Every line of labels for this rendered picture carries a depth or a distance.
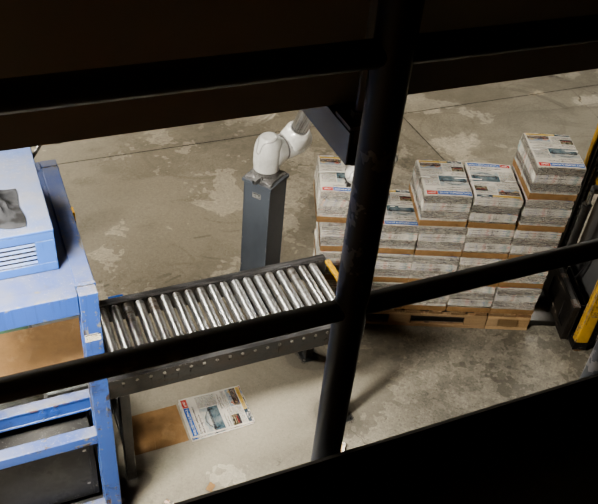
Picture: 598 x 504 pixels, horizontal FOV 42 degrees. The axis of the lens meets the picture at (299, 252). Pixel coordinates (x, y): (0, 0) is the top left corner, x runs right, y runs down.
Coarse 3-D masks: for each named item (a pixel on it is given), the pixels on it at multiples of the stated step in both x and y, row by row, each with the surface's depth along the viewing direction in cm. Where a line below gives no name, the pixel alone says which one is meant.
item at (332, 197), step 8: (320, 176) 456; (328, 176) 457; (336, 176) 458; (320, 184) 449; (328, 184) 450; (336, 184) 451; (344, 184) 451; (320, 192) 448; (328, 192) 446; (336, 192) 446; (344, 192) 446; (320, 200) 450; (328, 200) 450; (336, 200) 450; (344, 200) 450; (320, 208) 454; (328, 208) 454; (336, 208) 454; (344, 208) 454; (328, 216) 458; (336, 216) 458; (344, 216) 458
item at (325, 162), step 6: (318, 156) 472; (324, 156) 472; (330, 156) 473; (336, 156) 474; (318, 162) 467; (324, 162) 467; (330, 162) 468; (336, 162) 468; (342, 162) 469; (318, 168) 466; (324, 168) 463; (330, 168) 463; (336, 168) 464; (342, 168) 465
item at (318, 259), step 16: (320, 256) 441; (240, 272) 425; (256, 272) 426; (272, 272) 429; (160, 288) 411; (176, 288) 412; (192, 288) 413; (256, 288) 432; (112, 304) 399; (160, 304) 412
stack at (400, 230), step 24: (408, 192) 491; (408, 216) 472; (336, 240) 471; (384, 240) 472; (408, 240) 472; (432, 240) 473; (456, 240) 474; (480, 240) 474; (504, 240) 475; (336, 264) 483; (384, 264) 483; (408, 264) 484; (432, 264) 484; (456, 264) 485; (480, 264) 486; (480, 288) 499; (384, 312) 510; (408, 312) 511; (432, 312) 512; (456, 312) 512; (480, 312) 514
